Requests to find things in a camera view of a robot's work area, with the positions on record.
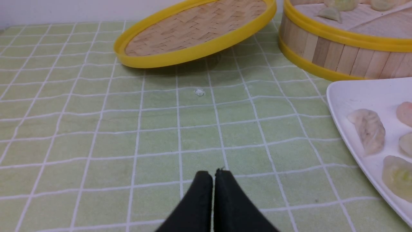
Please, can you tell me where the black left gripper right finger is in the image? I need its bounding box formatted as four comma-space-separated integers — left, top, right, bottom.
214, 169, 278, 232

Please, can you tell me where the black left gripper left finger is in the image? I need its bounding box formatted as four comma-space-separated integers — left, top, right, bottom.
156, 171, 213, 232

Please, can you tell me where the white speckled dumpling on plate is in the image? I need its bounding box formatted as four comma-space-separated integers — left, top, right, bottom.
347, 109, 386, 156

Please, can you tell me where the green dumpling plate front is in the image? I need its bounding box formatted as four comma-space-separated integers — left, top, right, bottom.
382, 155, 412, 203

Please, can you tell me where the pale green dumpling on plate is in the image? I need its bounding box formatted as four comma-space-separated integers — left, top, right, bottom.
398, 132, 412, 158

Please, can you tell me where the pink dumpling on plate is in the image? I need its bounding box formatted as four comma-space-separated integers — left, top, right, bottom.
396, 101, 412, 127

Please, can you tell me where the small white crumb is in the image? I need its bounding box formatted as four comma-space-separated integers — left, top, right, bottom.
194, 89, 205, 96

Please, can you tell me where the yellow rimmed bamboo steamer lid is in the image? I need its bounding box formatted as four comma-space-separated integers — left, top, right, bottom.
113, 0, 277, 69

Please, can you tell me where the yellow rimmed bamboo steamer basket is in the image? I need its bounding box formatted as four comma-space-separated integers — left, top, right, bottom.
278, 0, 411, 81

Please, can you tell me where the pale dumpling in steamer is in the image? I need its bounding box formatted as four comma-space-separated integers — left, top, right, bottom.
317, 6, 342, 24

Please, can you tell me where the white steamer liner paper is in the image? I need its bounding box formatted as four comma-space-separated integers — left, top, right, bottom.
294, 0, 412, 39

